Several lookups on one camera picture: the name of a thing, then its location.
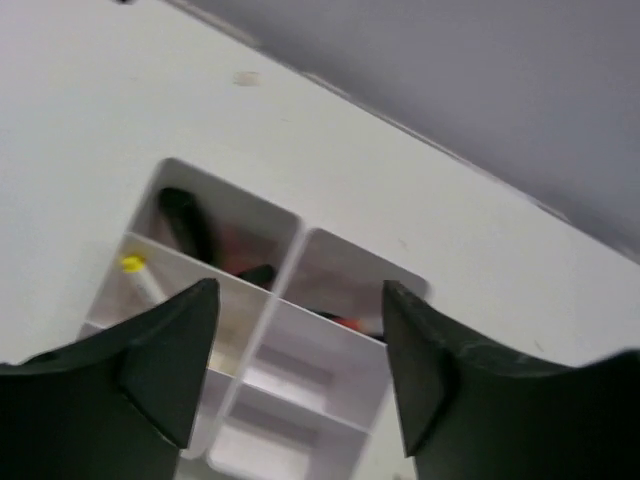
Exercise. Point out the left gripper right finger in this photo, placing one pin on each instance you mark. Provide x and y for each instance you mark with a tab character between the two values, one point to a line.
472	408

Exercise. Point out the pink black highlighter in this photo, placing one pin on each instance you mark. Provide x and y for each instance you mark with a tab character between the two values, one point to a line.
188	224

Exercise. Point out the right white organizer box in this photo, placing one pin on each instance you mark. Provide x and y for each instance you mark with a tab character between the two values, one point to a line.
310	391

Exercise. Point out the red ink pen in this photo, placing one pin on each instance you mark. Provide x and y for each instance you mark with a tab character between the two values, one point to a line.
354	324

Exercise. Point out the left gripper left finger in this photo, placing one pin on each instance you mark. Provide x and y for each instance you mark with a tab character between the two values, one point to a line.
120	404

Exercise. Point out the small tape scrap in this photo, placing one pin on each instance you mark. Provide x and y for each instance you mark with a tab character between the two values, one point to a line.
247	78

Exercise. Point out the green black highlighter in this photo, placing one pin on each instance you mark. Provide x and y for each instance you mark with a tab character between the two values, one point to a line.
261	275

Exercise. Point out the yellow capped white marker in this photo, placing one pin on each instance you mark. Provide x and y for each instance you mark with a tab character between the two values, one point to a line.
142	280

